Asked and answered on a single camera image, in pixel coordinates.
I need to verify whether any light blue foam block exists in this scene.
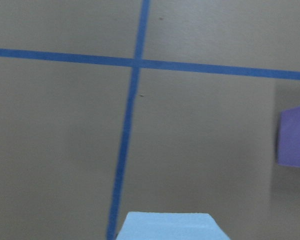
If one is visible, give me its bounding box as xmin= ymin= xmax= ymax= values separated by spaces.
xmin=117 ymin=211 xmax=229 ymax=240

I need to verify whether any purple foam block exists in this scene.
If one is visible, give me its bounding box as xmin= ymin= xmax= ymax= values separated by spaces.
xmin=277 ymin=106 xmax=300 ymax=168

